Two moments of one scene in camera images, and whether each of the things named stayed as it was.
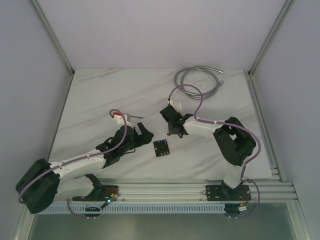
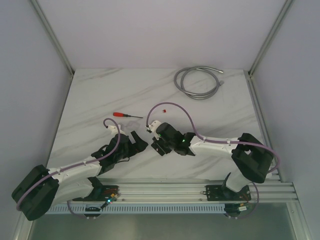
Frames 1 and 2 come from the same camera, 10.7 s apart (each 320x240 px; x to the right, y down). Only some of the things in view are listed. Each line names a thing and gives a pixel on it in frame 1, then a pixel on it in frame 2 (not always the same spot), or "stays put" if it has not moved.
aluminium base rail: (263, 189) stays put
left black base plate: (102, 193) stays put
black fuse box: (161, 147) stays put
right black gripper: (170, 130) → (158, 138)
